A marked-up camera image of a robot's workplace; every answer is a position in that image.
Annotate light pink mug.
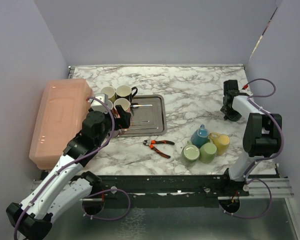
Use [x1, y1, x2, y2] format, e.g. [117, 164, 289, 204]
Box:
[113, 98, 131, 118]

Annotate black glossy mug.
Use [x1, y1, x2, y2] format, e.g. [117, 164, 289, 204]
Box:
[115, 85, 138, 104]

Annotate yellow-green faceted mug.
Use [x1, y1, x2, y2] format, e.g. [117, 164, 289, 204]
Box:
[99, 86, 116, 103]

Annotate yellow mug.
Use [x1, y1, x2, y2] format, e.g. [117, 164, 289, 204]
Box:
[209, 132, 230, 156]

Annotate blue mug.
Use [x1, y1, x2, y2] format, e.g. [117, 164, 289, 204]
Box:
[190, 124, 209, 149]

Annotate salmon pink mug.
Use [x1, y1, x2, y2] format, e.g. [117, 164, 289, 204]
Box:
[107, 100, 114, 111]

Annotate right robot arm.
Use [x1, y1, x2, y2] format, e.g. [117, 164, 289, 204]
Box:
[219, 79, 285, 196]

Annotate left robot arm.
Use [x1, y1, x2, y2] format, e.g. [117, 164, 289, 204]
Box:
[6, 105, 132, 240]

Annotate green tilted mug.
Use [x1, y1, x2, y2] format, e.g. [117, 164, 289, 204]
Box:
[199, 140, 217, 164]

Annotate pale green upright mug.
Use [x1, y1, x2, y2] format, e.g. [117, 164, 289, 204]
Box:
[181, 144, 200, 164]

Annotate silver metal tray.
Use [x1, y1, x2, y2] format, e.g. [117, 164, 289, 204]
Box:
[117, 94, 167, 138]

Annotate orange black pliers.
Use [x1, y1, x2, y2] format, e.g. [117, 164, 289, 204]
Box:
[142, 139, 175, 159]

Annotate pink plastic storage box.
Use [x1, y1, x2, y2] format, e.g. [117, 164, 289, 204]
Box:
[29, 78, 93, 170]

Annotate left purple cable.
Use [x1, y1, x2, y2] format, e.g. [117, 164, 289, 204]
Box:
[13, 96, 131, 240]

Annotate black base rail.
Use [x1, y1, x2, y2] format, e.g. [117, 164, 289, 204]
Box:
[39, 171, 278, 208]

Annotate aluminium frame rail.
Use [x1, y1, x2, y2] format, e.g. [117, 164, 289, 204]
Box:
[248, 178, 294, 199]

